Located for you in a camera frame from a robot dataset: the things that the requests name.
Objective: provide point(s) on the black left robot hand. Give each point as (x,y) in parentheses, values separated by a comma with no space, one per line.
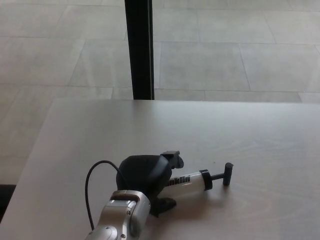
(142,175)

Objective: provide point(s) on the white Franklin air pump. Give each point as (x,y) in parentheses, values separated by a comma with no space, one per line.
(193,181)

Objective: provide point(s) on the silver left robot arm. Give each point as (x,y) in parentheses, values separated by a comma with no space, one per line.
(120,217)

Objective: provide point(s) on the black vertical post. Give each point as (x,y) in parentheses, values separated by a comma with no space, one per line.
(140,50)

